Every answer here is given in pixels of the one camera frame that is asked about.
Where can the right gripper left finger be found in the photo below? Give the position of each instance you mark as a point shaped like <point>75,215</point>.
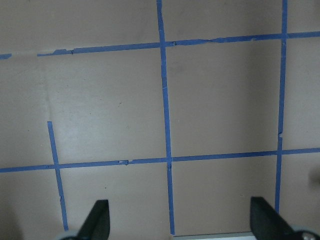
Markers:
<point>97,224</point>

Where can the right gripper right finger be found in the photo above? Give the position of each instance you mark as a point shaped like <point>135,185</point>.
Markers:
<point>267,224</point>

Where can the brown paper table cover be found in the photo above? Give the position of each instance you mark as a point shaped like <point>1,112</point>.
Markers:
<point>175,111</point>

